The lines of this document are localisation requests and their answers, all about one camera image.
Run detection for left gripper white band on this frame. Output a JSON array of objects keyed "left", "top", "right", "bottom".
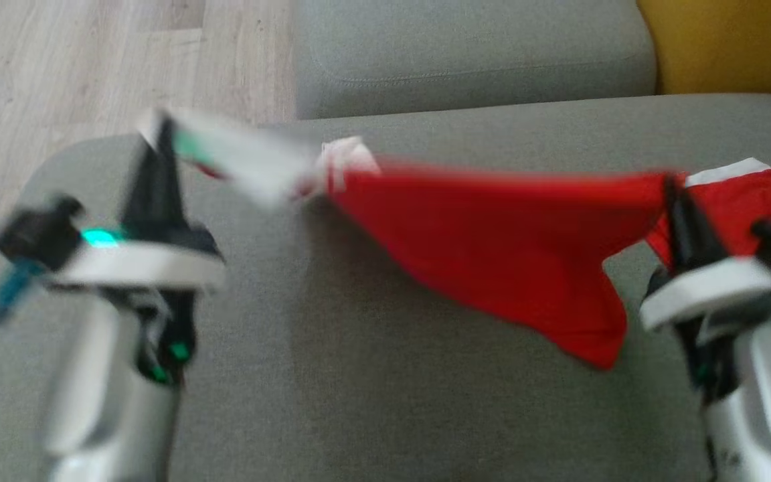
[{"left": 51, "top": 115, "right": 227, "bottom": 387}]

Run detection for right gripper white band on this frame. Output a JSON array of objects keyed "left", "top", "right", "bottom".
[{"left": 640, "top": 175, "right": 771, "bottom": 402}]

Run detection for red shorts with white stripe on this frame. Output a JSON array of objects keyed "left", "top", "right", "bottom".
[{"left": 645, "top": 157, "right": 771, "bottom": 270}]

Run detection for red garment with white trim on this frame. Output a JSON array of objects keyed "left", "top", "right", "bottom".
[{"left": 137, "top": 107, "right": 671, "bottom": 371}]

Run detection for yellow sofa backrest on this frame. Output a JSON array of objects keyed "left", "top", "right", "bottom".
[{"left": 636, "top": 0, "right": 771, "bottom": 102}]

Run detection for grey sofa seat cushion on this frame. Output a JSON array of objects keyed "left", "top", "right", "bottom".
[{"left": 293, "top": 0, "right": 659, "bottom": 121}]

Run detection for large grey sofa seat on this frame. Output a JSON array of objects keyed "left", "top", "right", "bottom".
[{"left": 0, "top": 94, "right": 771, "bottom": 482}]

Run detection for left camera cable blue plug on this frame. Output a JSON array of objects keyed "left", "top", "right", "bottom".
[{"left": 0, "top": 260, "right": 46, "bottom": 417}]

